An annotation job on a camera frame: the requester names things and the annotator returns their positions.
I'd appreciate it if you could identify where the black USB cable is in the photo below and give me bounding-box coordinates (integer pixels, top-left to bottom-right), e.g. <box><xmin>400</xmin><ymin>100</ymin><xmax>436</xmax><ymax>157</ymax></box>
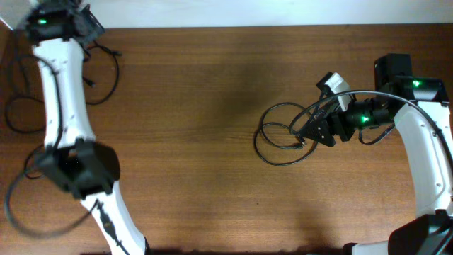
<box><xmin>81</xmin><ymin>40</ymin><xmax>123</xmax><ymax>106</ymax></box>
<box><xmin>253</xmin><ymin>101</ymin><xmax>330</xmax><ymax>166</ymax></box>

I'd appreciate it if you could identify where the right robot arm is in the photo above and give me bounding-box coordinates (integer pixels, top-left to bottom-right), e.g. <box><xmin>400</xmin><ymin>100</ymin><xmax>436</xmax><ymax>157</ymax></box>
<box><xmin>291</xmin><ymin>53</ymin><xmax>452</xmax><ymax>254</ymax></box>

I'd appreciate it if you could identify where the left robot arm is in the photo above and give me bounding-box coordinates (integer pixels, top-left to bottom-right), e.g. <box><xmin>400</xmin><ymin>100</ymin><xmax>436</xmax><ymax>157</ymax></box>
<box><xmin>25</xmin><ymin>1</ymin><xmax>151</xmax><ymax>254</ymax></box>

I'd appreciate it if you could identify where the left camera black cable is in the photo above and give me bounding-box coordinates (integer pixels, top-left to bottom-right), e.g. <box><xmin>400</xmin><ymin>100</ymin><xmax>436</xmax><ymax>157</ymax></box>
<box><xmin>3</xmin><ymin>52</ymin><xmax>132</xmax><ymax>255</ymax></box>

